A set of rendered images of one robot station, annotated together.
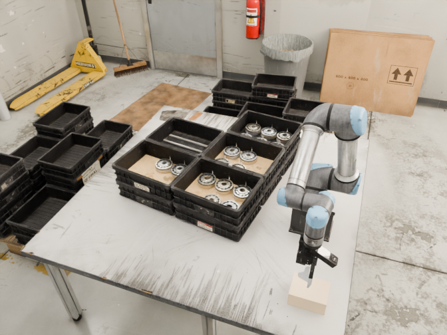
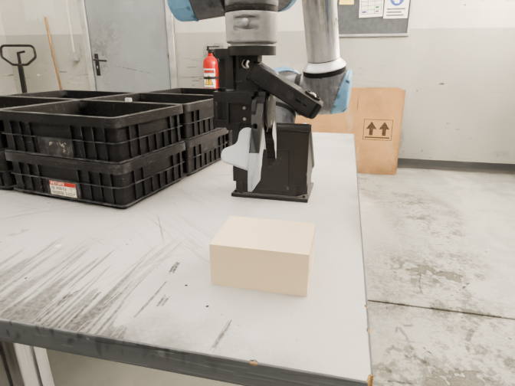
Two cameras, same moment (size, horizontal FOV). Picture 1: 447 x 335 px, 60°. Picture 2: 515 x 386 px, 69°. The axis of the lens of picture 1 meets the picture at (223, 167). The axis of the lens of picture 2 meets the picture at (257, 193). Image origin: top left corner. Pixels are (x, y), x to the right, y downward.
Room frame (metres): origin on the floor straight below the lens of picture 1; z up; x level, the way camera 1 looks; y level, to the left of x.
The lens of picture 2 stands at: (0.41, -0.26, 1.05)
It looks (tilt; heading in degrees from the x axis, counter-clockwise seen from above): 20 degrees down; 352
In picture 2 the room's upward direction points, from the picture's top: straight up
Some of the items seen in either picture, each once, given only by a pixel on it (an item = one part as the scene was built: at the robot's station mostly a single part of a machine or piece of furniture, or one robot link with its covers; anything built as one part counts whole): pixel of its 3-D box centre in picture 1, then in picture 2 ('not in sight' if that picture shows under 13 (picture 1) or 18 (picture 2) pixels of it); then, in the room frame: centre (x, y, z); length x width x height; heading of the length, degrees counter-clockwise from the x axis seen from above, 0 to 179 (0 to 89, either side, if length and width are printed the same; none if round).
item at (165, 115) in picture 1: (172, 115); not in sight; (2.62, 0.38, 0.71); 0.22 x 0.19 x 0.01; 69
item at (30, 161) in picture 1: (39, 168); not in sight; (2.50, 1.50, 0.31); 0.40 x 0.30 x 0.34; 159
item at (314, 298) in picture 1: (308, 292); (265, 252); (0.99, -0.36, 0.74); 0.16 x 0.12 x 0.07; 69
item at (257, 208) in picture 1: (218, 205); (102, 166); (1.53, 0.03, 0.76); 0.40 x 0.30 x 0.12; 60
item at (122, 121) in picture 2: (217, 183); (94, 111); (1.53, 0.03, 0.92); 0.40 x 0.30 x 0.02; 60
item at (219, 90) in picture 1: (235, 102); not in sight; (3.53, -0.14, 0.31); 0.40 x 0.30 x 0.34; 69
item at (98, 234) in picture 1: (223, 226); (136, 253); (1.76, 0.01, 0.35); 1.60 x 1.60 x 0.70; 69
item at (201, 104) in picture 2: (243, 153); (159, 100); (1.79, -0.12, 0.92); 0.40 x 0.30 x 0.02; 60
